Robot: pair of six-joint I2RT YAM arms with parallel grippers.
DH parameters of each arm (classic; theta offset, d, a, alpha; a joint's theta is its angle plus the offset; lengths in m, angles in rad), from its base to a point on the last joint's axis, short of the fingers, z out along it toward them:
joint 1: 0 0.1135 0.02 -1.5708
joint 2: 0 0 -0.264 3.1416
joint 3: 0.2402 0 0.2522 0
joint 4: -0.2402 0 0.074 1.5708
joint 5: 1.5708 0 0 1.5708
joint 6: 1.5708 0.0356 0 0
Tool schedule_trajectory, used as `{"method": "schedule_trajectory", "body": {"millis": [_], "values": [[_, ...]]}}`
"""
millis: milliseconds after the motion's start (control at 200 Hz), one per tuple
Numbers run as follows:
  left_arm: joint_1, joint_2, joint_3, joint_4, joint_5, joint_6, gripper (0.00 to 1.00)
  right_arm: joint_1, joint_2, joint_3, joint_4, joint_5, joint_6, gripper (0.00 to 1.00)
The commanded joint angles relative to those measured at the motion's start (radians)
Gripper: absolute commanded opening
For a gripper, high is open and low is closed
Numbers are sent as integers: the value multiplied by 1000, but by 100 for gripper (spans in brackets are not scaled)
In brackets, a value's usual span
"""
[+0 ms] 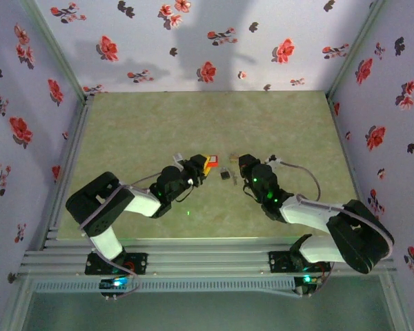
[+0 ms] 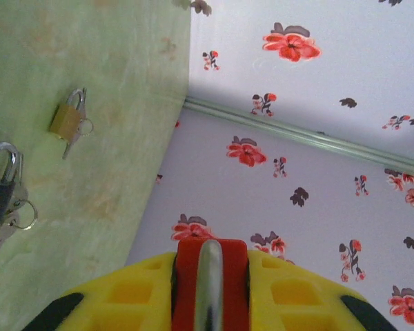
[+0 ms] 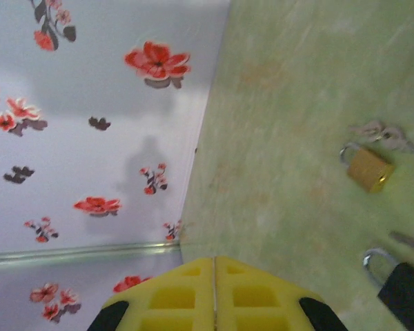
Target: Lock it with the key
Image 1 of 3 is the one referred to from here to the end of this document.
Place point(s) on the red padlock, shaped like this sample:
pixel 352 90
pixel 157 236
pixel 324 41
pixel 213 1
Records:
pixel 213 160

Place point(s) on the black padlock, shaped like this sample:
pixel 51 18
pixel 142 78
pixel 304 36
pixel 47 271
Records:
pixel 224 175

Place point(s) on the black padlock's silver keys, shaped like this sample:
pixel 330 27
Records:
pixel 234 179

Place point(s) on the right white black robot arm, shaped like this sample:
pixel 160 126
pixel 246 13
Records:
pixel 303 213

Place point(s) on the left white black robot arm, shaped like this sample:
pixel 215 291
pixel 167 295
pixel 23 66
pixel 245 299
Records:
pixel 141 203

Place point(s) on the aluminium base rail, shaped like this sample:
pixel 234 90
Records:
pixel 207 258

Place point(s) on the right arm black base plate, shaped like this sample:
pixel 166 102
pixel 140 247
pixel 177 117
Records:
pixel 277 262

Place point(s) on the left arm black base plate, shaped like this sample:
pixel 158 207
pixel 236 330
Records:
pixel 139 262

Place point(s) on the aluminium side rail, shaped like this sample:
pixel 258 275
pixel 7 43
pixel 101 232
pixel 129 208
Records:
pixel 70 155
pixel 345 145

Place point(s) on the aluminium corner post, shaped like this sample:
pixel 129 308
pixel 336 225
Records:
pixel 356 48
pixel 57 48

